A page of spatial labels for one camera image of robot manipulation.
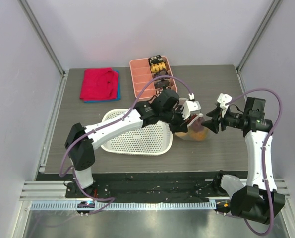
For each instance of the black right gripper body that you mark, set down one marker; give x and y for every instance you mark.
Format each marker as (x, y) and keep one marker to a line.
(218, 120)

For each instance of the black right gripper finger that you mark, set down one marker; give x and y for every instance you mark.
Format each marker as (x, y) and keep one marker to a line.
(215, 114)
(212, 125)

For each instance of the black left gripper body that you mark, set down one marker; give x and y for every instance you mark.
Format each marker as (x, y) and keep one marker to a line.
(174, 119)

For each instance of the yellow orange peach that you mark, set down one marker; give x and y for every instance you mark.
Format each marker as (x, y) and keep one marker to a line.
(181, 134)

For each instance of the dark red apple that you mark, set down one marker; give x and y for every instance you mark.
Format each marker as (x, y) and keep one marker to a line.
(196, 125)

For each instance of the orange toy pineapple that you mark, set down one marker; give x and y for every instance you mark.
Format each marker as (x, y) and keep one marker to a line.
(199, 135)

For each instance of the clear polka dot zip bag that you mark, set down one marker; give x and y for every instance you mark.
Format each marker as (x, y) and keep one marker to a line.
(179, 108)

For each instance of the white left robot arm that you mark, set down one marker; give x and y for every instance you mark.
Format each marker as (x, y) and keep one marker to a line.
(82, 142)

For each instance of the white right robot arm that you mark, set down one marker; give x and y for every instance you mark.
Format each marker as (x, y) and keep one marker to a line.
(258, 199)

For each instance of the white perforated plastic basket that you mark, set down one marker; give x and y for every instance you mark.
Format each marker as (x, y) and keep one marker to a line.
(153, 140)

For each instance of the black patterned rolled sock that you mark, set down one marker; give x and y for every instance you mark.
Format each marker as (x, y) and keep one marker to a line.
(162, 84)

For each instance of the dark brown rolled sock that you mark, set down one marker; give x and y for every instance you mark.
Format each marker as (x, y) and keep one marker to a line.
(160, 73)

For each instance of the yellow black rolled sock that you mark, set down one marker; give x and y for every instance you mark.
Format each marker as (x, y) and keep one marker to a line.
(155, 68)

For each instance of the pink divided organizer tray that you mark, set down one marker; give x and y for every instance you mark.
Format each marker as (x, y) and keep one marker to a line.
(141, 75)

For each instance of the blue folded cloth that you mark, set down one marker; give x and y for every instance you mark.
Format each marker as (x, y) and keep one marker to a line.
(117, 98)

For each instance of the black floral rolled sock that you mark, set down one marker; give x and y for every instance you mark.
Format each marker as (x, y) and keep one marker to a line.
(155, 60)

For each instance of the magenta folded cloth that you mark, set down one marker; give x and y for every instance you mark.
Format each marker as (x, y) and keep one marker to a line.
(99, 85)

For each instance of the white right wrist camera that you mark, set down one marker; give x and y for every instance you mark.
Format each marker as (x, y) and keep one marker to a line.
(223, 102)

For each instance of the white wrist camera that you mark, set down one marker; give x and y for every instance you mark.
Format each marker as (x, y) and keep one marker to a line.
(223, 102)
(190, 107)

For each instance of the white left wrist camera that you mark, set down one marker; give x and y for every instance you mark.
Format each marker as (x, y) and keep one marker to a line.
(190, 107)

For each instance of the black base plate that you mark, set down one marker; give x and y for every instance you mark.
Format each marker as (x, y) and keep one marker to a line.
(168, 187)

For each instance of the white slotted cable duct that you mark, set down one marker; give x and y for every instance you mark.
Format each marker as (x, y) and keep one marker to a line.
(88, 205)

